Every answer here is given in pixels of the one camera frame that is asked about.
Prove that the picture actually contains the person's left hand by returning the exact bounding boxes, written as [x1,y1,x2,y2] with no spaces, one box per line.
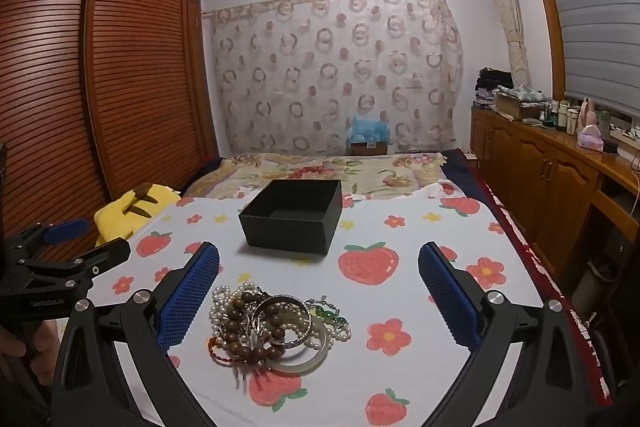
[0,321,60,388]

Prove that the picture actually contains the green gemstone bracelet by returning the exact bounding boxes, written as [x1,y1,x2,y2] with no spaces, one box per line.
[304,298,351,329]

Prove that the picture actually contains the circle patterned curtain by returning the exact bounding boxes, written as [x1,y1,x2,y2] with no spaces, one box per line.
[202,0,464,156]

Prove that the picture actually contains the brown slatted wooden wardrobe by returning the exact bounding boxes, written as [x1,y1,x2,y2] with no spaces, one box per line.
[0,0,222,254]

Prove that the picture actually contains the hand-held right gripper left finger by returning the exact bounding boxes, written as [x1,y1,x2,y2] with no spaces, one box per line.
[52,241,221,427]

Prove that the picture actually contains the lace side curtain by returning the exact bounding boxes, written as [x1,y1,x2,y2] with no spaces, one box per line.
[475,0,532,88]

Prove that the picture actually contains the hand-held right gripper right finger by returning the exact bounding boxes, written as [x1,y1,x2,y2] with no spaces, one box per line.
[417,241,613,427]

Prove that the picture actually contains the yellow plush pillow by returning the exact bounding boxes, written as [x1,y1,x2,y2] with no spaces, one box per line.
[94,182,184,249]

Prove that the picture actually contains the red string bracelet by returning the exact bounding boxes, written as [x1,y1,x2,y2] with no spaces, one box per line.
[207,336,242,366]

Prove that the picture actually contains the pink tissue box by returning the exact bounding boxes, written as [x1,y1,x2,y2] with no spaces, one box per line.
[577,124,609,151]

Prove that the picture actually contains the brown wooden bead bracelet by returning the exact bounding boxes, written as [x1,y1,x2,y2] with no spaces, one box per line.
[220,287,297,364]

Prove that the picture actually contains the black cardboard box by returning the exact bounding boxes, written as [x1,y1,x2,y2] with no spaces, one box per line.
[238,179,343,256]

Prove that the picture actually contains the white pearl necklace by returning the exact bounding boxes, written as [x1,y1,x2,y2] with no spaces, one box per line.
[210,284,352,353]

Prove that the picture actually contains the blue plastic bag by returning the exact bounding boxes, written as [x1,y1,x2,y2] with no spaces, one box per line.
[346,116,394,146]

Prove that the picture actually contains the silver metal bangle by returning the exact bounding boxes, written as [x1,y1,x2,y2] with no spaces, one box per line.
[250,294,314,349]

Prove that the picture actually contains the grey window blind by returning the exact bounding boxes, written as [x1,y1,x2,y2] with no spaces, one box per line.
[529,0,640,124]

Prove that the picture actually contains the open cardboard box with cloth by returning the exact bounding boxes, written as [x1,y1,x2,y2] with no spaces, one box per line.
[494,84,549,121]

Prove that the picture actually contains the wooden sideboard cabinet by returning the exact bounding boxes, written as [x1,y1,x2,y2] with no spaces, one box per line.
[470,104,640,269]

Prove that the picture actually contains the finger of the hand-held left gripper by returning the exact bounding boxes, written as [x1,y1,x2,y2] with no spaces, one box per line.
[15,239,132,294]
[5,219,92,253]

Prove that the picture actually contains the strawberry printed white blanket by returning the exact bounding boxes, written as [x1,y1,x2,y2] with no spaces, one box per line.
[50,182,557,427]

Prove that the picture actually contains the grey trash bin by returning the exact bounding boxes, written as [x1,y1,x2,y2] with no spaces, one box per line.
[570,251,622,314]

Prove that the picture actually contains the small brown cardboard box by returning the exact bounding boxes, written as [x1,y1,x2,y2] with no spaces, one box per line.
[350,139,389,156]

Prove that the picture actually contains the stack of folded clothes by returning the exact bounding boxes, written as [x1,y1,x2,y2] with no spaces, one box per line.
[475,67,516,108]

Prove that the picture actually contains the row of cosmetic bottles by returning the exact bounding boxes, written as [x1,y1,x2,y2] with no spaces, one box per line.
[539,98,582,136]

